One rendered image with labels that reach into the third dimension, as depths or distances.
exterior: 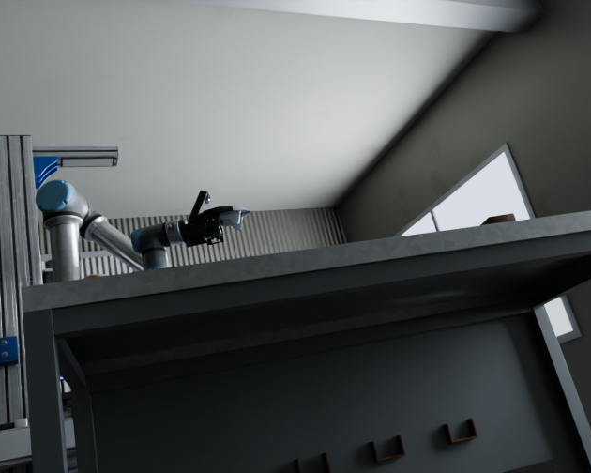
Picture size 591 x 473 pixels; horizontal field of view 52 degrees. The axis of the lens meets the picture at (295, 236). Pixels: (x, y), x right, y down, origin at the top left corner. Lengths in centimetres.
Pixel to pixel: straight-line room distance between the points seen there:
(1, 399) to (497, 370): 147
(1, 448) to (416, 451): 105
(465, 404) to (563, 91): 284
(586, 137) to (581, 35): 62
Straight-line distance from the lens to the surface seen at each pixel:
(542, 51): 440
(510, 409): 181
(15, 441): 177
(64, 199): 195
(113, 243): 202
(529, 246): 123
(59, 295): 99
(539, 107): 436
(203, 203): 187
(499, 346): 183
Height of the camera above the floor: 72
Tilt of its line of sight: 20 degrees up
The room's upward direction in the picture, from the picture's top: 13 degrees counter-clockwise
